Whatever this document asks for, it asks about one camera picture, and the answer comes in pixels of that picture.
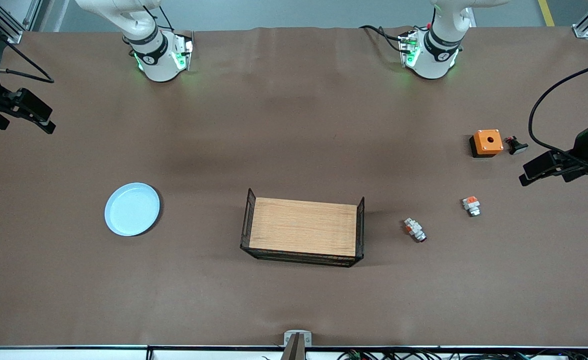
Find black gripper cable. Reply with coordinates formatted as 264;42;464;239
528;57;588;171
0;7;55;84

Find wooden tray black wire sides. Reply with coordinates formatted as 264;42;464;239
239;188;366;268

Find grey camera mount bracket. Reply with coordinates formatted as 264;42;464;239
281;330;313;360

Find white red button switch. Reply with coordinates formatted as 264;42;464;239
403;218;428;244

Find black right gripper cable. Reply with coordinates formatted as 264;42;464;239
0;7;55;84

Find brown table cover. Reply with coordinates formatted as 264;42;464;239
0;26;588;348

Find black arm base cable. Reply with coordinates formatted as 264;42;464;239
359;24;407;53

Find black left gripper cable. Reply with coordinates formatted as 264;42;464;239
528;57;588;171

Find light blue round plate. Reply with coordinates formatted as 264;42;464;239
104;182;161;237

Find black cable bundle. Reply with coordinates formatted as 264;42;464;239
336;349;588;360

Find black push button head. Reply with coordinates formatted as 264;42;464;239
505;135;529;156

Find orange button enclosure box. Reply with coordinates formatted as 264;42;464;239
469;129;504;159

